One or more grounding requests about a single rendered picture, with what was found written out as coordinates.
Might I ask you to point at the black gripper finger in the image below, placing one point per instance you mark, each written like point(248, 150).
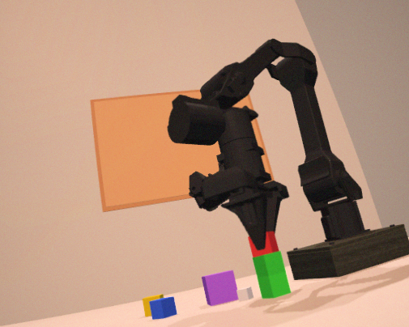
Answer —
point(251, 211)
point(272, 212)

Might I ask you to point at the red block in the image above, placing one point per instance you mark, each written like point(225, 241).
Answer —
point(271, 245)

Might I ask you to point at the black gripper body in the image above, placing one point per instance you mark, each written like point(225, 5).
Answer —
point(244, 173)

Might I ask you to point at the green block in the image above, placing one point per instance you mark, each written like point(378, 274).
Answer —
point(269, 264)
point(274, 286)

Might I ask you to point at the blue block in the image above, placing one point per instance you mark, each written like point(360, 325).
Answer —
point(162, 308)

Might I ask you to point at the purple block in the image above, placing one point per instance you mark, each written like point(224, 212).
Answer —
point(220, 288)

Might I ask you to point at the yellow cube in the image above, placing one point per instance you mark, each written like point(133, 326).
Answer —
point(146, 300)

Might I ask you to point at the small white block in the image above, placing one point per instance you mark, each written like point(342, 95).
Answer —
point(244, 294)

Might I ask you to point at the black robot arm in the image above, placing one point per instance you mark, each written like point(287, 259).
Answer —
point(214, 118)

